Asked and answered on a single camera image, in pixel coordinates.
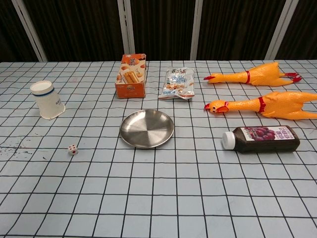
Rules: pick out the orange egg roll snack box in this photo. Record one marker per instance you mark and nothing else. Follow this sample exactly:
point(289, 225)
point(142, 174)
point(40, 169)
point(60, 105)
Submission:
point(131, 79)

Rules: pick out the yellow rubber chicken toy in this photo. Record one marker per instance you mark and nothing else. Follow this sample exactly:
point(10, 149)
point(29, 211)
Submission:
point(262, 74)
point(272, 104)

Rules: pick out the dark grape juice bottle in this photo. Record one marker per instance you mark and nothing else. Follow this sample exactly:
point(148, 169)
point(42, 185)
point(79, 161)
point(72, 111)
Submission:
point(267, 141)

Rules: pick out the white paper cup blue band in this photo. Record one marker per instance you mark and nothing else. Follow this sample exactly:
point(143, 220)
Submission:
point(48, 101)

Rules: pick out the round stainless steel plate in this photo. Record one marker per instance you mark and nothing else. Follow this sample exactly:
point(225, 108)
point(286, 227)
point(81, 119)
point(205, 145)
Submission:
point(146, 130)

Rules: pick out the white die red dots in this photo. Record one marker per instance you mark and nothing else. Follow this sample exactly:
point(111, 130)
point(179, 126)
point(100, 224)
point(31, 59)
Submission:
point(72, 149)

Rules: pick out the silver white snack bag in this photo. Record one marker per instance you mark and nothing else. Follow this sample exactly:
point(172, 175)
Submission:
point(177, 84)

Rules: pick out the light blue grid tablecloth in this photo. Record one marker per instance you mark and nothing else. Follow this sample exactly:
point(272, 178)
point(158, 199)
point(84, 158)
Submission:
point(173, 186)

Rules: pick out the white metal frame post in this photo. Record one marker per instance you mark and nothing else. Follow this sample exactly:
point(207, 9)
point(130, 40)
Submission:
point(31, 34)
point(123, 24)
point(196, 29)
point(281, 29)

